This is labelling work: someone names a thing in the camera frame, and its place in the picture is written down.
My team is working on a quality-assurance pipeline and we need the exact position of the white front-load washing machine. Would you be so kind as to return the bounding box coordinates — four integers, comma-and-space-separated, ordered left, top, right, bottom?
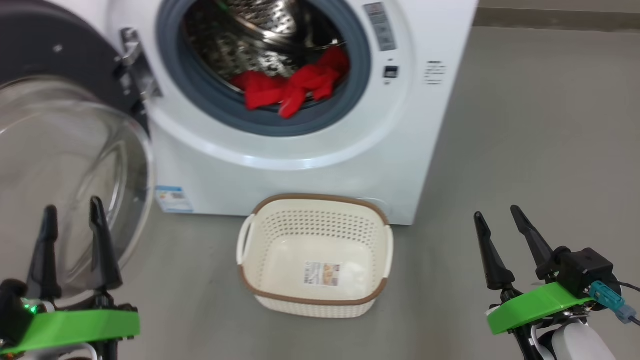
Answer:
65, 0, 480, 226

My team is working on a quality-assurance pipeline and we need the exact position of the printed instruction text label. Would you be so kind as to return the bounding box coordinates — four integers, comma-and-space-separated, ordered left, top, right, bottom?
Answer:
424, 60, 446, 86

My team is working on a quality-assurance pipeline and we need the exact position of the round white filter cover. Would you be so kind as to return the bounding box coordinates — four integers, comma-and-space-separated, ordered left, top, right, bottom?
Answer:
357, 197, 390, 221

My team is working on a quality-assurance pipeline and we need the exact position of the right gripper green banded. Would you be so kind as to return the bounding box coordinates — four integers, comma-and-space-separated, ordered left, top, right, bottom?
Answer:
474, 205, 598, 360

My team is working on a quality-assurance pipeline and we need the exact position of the teal connector with black cable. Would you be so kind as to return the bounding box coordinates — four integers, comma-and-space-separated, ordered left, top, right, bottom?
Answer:
589, 280, 640, 326

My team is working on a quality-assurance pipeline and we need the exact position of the left gripper green banded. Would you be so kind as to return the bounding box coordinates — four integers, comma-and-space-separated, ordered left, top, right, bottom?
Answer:
0, 196, 141, 360

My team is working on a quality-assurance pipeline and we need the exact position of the grey warning sticker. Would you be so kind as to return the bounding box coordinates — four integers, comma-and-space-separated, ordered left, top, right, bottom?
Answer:
363, 2, 397, 52

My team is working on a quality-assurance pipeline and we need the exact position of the grey rubber door gasket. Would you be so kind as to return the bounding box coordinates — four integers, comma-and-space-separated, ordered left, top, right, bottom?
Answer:
156, 0, 372, 138

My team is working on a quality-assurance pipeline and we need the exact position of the round black glass washer door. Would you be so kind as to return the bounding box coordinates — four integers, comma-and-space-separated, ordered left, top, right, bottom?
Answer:
0, 0, 157, 308

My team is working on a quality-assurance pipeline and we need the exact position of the metal washer door hinge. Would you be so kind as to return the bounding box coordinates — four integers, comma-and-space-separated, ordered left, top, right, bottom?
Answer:
119, 27, 163, 103

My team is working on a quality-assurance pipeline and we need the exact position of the printed label sticker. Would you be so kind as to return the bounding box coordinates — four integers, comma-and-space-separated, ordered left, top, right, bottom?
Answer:
303, 261, 342, 287

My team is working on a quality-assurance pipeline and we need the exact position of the cream basket with brown rim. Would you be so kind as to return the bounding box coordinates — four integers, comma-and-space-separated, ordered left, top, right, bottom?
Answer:
236, 193, 395, 319

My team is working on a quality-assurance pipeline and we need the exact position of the blue energy label sticker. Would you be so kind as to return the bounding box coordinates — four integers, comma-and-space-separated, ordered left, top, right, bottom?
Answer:
155, 186, 194, 214

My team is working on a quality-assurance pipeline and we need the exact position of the red and white garment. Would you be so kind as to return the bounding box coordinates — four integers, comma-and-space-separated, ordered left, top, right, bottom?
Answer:
231, 46, 350, 120

